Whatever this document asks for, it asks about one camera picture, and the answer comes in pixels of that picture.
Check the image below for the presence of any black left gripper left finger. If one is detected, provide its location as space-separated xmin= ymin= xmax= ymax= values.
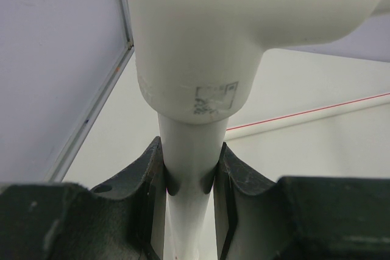
xmin=1 ymin=137 xmax=166 ymax=259

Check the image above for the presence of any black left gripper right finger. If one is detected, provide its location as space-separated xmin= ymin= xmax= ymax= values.
xmin=213 ymin=145 xmax=389 ymax=259

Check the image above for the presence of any white PVC pipe frame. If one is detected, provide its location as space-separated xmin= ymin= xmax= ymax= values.
xmin=127 ymin=0 xmax=381 ymax=259

